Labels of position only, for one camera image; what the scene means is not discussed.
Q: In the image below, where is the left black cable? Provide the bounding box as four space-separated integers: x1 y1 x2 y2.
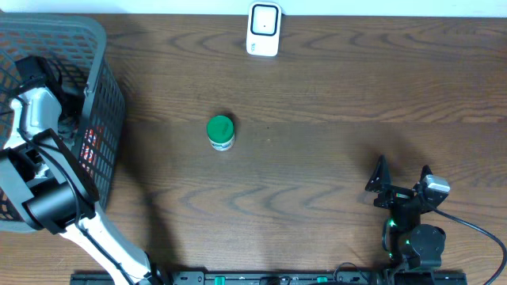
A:
15 74 135 285

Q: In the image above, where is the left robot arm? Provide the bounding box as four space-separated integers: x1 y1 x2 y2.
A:
1 55 173 284

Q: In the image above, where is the grey plastic mesh basket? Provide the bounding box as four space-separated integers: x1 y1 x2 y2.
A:
1 13 125 207

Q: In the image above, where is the green lid jar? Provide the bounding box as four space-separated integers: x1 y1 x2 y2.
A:
207 115 235 151

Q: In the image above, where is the red orange snack bar wrapper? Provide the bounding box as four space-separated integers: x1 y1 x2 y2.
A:
79 126 104 177

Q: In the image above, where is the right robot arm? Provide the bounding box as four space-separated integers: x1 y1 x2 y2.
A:
365 155 451 284

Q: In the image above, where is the white barcode scanner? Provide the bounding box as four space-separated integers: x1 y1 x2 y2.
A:
246 2 282 57

